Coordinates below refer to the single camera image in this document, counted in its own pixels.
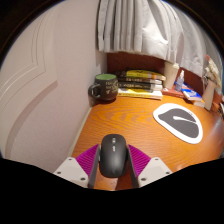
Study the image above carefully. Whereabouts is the dark grey computer mouse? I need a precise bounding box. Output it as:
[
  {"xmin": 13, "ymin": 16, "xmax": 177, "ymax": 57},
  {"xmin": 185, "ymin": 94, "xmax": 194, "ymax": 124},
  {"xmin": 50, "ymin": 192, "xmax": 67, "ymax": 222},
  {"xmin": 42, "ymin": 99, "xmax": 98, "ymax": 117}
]
[{"xmin": 99, "ymin": 133, "xmax": 129, "ymax": 179}]

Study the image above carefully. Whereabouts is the cream tumbler with lid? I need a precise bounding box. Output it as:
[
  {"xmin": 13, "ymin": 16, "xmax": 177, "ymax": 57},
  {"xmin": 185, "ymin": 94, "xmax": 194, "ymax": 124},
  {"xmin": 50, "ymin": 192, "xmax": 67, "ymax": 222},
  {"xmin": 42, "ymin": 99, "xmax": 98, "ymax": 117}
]
[{"xmin": 163, "ymin": 60, "xmax": 180, "ymax": 90}]

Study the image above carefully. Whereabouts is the black and white book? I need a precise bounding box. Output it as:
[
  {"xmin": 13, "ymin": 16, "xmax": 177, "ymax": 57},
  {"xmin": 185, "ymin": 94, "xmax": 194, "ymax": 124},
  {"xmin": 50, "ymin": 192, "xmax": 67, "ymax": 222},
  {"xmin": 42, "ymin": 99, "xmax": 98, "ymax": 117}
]
[{"xmin": 117, "ymin": 81, "xmax": 164, "ymax": 92}]

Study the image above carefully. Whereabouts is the blue book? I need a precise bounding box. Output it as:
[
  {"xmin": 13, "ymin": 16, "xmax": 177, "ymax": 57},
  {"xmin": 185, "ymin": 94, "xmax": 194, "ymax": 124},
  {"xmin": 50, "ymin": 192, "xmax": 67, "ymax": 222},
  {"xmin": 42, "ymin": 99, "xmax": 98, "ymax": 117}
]
[{"xmin": 181, "ymin": 83, "xmax": 203, "ymax": 101}]

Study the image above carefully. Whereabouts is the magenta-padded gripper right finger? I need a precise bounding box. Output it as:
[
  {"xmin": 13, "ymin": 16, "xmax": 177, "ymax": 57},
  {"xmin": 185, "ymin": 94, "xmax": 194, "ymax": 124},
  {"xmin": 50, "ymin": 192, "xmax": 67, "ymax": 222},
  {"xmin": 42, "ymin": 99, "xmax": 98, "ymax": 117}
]
[{"xmin": 125, "ymin": 144, "xmax": 173, "ymax": 190}]

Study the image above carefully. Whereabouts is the black and yellow book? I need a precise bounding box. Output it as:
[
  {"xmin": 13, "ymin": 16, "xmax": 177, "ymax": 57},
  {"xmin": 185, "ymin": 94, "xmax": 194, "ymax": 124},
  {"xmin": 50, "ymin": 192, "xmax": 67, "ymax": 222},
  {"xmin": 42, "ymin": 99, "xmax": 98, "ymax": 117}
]
[{"xmin": 115, "ymin": 69, "xmax": 167, "ymax": 82}]

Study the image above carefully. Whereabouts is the thin black book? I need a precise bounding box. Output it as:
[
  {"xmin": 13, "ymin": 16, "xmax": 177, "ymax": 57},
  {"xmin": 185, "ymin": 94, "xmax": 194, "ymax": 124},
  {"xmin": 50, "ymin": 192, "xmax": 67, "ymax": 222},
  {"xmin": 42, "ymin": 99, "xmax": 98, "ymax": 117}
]
[{"xmin": 117, "ymin": 76, "xmax": 163, "ymax": 86}]

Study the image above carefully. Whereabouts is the white pleated curtain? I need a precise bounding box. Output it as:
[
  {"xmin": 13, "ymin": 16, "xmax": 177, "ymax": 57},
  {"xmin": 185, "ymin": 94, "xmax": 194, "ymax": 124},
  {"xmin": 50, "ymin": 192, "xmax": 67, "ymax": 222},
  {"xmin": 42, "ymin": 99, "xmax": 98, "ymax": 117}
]
[{"xmin": 96, "ymin": 0, "xmax": 214, "ymax": 78}]

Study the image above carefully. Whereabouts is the yellow and white book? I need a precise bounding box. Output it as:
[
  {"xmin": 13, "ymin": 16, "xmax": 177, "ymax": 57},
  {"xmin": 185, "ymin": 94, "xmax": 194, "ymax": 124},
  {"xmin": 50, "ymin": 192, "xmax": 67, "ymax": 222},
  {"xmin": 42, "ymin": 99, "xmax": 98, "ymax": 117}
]
[{"xmin": 116, "ymin": 87, "xmax": 164, "ymax": 101}]

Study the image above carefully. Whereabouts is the dark mug with green inside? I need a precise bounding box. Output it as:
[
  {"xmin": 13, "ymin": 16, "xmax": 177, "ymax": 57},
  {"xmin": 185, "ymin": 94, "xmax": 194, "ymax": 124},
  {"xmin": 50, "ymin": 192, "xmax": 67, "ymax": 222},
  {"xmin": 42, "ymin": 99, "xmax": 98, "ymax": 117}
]
[{"xmin": 87, "ymin": 73, "xmax": 120, "ymax": 103}]

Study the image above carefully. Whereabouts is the white jug vase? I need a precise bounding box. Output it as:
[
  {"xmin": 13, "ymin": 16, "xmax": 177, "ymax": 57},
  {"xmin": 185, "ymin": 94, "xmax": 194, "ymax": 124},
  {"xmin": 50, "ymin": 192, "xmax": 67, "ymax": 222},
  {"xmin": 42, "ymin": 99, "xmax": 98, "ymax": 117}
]
[{"xmin": 201, "ymin": 79, "xmax": 218, "ymax": 112}]

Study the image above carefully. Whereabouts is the white and grey mouse pad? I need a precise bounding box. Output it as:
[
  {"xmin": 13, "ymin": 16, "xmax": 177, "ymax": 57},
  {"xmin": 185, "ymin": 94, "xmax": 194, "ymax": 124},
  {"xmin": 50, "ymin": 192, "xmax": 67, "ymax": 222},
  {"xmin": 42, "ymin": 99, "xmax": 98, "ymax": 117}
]
[{"xmin": 152, "ymin": 102, "xmax": 204, "ymax": 145}]

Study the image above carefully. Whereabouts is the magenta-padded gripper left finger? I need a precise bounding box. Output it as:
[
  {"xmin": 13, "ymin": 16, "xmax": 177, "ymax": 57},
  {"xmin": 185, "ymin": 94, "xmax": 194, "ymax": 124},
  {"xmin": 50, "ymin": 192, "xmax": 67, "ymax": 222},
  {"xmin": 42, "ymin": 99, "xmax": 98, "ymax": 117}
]
[{"xmin": 53, "ymin": 143, "xmax": 101, "ymax": 190}]

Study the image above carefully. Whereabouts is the dark red book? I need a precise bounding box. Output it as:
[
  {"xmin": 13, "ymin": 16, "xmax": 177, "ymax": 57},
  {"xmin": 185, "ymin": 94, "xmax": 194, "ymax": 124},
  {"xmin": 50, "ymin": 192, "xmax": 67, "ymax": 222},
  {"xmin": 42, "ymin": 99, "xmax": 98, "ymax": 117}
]
[{"xmin": 162, "ymin": 87, "xmax": 185, "ymax": 99}]

